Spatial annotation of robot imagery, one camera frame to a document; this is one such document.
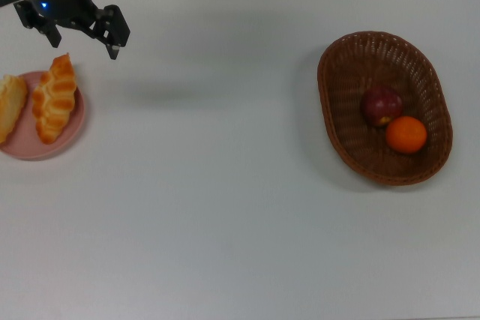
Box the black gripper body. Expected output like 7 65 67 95
22 0 101 28

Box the braided golden bread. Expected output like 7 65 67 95
31 52 79 145

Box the striped ridged bread loaf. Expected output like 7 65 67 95
0 74 29 145

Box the red apple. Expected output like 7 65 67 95
360 85 404 128

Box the orange tangerine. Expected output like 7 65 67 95
385 115 428 155

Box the pink plate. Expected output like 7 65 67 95
0 70 86 160

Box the brown woven basket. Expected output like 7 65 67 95
317 30 454 187

